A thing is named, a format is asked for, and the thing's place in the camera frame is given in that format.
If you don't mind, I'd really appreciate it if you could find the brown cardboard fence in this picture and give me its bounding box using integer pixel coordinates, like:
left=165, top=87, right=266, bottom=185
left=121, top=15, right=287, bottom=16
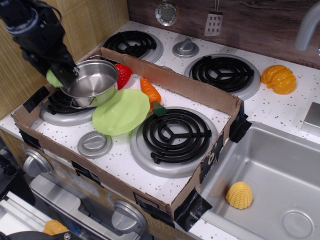
left=12, top=47, right=249, bottom=231

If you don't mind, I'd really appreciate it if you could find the back silver stove knob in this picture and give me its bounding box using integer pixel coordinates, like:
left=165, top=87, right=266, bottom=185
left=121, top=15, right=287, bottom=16
left=172, top=38, right=200, bottom=59

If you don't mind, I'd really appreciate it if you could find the red toy strawberry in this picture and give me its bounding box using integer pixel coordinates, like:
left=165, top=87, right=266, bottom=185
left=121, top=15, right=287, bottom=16
left=115, top=63, right=132, bottom=90

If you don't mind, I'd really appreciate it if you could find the left silver oven knob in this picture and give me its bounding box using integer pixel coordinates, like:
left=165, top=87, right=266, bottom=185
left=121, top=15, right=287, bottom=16
left=23, top=149, right=54, bottom=178

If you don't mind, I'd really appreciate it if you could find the hanging silver spatula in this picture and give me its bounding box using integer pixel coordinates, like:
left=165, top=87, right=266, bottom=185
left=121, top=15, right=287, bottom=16
left=204, top=0, right=224, bottom=37

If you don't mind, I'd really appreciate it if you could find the light green plastic plate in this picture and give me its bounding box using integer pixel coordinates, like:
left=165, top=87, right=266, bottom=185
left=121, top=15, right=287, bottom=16
left=92, top=89, right=150, bottom=136

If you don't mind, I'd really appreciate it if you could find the orange toy carrot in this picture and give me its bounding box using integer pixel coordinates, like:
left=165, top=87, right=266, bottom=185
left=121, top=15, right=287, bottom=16
left=140, top=77, right=167, bottom=117

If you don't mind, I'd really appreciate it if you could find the front right black burner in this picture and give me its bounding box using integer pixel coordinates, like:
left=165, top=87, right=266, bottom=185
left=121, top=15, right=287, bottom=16
left=129, top=107, right=218, bottom=179

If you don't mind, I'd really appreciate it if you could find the silver oven knob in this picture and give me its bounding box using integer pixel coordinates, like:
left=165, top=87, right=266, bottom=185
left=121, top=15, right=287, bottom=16
left=23, top=149, right=54, bottom=178
left=111, top=200, right=147, bottom=235

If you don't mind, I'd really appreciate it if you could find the front silver stove knob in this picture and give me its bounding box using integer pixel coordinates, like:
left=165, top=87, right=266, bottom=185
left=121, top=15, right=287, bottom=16
left=77, top=130, right=113, bottom=159

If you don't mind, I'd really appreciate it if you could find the orange toy below stove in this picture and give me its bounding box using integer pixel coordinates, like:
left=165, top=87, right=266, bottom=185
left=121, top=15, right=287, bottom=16
left=42, top=220, right=68, bottom=236

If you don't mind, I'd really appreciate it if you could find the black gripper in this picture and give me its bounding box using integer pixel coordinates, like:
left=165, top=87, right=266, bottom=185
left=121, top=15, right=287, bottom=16
left=11, top=2, right=79, bottom=88

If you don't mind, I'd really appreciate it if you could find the stainless steel pot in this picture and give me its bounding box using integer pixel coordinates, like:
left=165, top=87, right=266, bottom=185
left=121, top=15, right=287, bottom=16
left=61, top=55, right=119, bottom=109

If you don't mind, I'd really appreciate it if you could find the right silver oven knob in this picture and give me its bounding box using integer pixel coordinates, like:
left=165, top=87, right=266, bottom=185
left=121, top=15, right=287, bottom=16
left=111, top=200, right=147, bottom=235

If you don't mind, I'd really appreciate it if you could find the silver sink basin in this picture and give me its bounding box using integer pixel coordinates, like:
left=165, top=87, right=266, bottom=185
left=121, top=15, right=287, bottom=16
left=200, top=122, right=320, bottom=240

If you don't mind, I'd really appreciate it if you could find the yellow toy corn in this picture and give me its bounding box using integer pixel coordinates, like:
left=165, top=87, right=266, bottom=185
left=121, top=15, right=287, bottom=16
left=225, top=181, right=253, bottom=210

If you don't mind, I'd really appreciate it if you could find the silver faucet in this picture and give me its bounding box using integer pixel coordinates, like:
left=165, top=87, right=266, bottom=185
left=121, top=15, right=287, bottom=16
left=294, top=2, right=320, bottom=51

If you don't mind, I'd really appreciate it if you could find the hanging silver strainer spoon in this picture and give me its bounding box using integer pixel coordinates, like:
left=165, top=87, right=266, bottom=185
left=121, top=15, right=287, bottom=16
left=155, top=0, right=179, bottom=27

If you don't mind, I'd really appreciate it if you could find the light green toy broccoli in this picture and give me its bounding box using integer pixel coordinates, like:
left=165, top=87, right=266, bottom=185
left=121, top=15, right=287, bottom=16
left=46, top=69, right=63, bottom=88

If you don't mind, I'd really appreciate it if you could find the silver oven door handle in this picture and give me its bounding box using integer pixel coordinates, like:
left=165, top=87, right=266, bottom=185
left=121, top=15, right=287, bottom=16
left=30, top=175, right=146, bottom=240

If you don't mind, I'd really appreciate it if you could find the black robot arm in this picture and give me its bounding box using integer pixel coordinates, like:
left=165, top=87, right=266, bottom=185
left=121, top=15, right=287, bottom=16
left=0, top=0, right=78, bottom=88

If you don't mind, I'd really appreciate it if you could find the silver stove knob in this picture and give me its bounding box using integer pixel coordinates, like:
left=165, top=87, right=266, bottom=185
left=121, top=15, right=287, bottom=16
left=172, top=38, right=200, bottom=59
left=77, top=130, right=113, bottom=159

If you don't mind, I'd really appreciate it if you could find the back right black burner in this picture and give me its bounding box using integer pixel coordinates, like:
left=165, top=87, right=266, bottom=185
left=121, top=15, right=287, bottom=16
left=183, top=54, right=261, bottom=100

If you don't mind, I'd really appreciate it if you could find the orange toy pumpkin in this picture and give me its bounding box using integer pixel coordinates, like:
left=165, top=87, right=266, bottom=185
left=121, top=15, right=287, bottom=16
left=260, top=65, right=297, bottom=95

